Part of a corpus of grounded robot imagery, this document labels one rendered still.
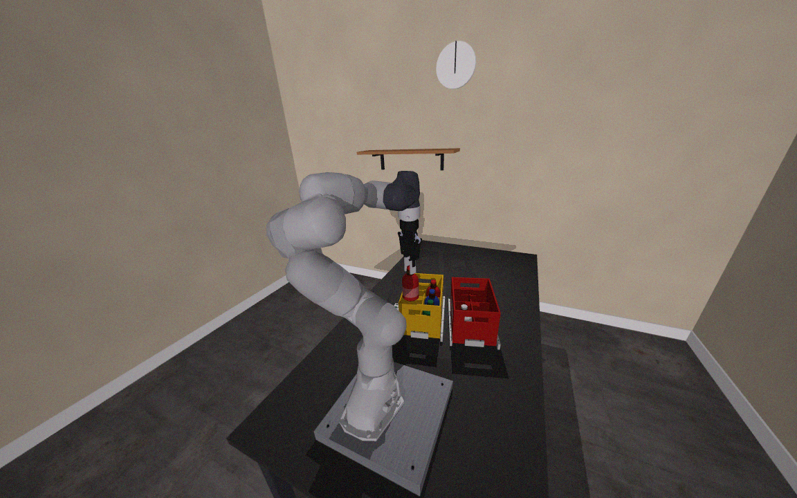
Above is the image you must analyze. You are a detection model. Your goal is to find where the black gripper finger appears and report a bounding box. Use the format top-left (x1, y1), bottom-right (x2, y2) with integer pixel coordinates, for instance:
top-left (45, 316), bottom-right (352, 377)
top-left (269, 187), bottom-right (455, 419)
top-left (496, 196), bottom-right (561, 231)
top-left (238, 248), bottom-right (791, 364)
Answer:
top-left (398, 231), bottom-right (410, 272)
top-left (407, 234), bottom-right (422, 275)

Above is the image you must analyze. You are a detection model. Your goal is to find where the blue bottle with light blue label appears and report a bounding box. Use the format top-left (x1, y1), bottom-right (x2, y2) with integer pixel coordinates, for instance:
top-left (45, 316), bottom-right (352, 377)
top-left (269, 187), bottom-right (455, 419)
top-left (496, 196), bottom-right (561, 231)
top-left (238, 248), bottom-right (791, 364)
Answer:
top-left (425, 289), bottom-right (440, 306)

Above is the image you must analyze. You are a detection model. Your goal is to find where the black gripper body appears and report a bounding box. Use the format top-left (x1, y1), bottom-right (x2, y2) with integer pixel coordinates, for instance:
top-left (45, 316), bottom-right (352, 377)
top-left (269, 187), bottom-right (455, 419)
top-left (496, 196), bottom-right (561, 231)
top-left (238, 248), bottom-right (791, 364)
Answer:
top-left (400, 219), bottom-right (419, 242)

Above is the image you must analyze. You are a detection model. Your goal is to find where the red crate with dividers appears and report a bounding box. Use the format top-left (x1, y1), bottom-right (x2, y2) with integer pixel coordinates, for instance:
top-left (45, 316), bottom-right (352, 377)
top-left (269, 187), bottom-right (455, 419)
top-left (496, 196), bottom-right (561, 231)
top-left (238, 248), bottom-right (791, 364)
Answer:
top-left (450, 277), bottom-right (501, 346)

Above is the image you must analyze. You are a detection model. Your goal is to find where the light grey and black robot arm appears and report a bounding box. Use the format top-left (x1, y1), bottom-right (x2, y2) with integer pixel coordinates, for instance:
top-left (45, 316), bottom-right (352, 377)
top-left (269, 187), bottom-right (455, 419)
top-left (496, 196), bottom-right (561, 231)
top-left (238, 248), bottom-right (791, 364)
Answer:
top-left (266, 171), bottom-right (421, 441)

